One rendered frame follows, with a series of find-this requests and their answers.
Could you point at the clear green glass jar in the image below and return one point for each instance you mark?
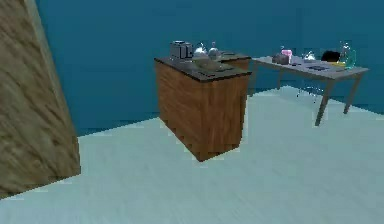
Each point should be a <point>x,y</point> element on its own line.
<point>347,56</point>

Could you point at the brown wooden kitchen counter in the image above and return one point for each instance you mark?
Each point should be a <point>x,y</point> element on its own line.
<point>203,106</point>

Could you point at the grey pan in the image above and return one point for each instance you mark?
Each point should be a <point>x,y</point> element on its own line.
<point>208,64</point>

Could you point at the silver kettle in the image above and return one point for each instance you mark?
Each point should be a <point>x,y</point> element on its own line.
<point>200,52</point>

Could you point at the silver toaster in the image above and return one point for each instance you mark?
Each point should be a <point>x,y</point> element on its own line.
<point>180,50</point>

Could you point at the silver round pot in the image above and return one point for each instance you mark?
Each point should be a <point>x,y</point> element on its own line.
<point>214,52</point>

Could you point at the grey brown bowl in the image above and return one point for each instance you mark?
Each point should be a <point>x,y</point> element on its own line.
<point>280,59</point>

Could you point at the pink box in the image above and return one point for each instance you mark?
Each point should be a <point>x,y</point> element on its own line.
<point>286,54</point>

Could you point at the grey dining table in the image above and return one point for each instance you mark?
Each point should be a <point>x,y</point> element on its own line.
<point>320,71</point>

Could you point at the black round object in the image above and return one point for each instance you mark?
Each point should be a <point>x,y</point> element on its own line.
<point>330,56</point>

